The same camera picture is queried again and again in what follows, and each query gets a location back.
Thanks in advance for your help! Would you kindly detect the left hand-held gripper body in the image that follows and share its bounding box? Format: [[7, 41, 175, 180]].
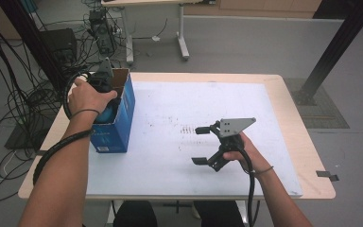
[[88, 58, 114, 94]]

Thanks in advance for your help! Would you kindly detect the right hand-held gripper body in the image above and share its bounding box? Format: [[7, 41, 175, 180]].
[[207, 117, 257, 173]]

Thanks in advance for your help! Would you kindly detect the blue cardboard box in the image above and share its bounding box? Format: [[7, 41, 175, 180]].
[[90, 67, 136, 154]]

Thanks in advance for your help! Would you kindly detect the person's left hand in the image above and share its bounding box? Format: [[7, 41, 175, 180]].
[[67, 78, 118, 119]]

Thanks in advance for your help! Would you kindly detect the person's right hand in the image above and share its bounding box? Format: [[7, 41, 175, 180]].
[[222, 131, 274, 175]]

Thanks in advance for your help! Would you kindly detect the white table mat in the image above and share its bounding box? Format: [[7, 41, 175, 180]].
[[86, 80, 303, 198]]

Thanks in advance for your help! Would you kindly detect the black computer tower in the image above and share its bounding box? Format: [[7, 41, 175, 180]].
[[88, 9, 116, 55]]

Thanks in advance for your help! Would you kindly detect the person's right leg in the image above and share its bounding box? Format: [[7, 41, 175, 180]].
[[193, 201, 246, 227]]

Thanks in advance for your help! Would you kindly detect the person's leg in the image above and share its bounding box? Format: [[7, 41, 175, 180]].
[[112, 201, 159, 227], [193, 201, 246, 227]]

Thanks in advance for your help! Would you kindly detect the black equipment box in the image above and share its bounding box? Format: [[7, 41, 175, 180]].
[[39, 27, 78, 64]]

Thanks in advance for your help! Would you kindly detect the light wooden table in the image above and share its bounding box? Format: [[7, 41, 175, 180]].
[[18, 71, 337, 201]]

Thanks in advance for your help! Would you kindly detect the person's left leg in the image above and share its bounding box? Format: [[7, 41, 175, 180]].
[[112, 201, 159, 227]]

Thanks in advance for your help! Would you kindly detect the white-legged desk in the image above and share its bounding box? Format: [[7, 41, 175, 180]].
[[100, 0, 216, 62]]

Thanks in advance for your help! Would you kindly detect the grey floor mat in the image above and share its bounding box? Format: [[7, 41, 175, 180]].
[[283, 78, 351, 130]]

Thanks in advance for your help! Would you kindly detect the dark floor plate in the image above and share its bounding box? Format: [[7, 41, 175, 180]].
[[4, 110, 58, 151]]

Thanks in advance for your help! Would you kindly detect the black tape strip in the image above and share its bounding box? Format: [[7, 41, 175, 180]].
[[316, 169, 340, 183]]

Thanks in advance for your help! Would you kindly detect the dark hair tie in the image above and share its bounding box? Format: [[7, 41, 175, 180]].
[[70, 108, 101, 120], [249, 166, 274, 175]]

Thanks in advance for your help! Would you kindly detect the right hand-held gripper cable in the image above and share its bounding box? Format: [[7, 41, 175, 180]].
[[237, 148, 256, 227]]

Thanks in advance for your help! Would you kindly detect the black metal frame post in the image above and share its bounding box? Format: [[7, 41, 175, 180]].
[[296, 0, 363, 107], [0, 0, 72, 93]]

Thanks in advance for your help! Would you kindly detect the tangle of black floor cables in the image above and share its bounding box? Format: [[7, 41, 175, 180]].
[[0, 0, 130, 204]]

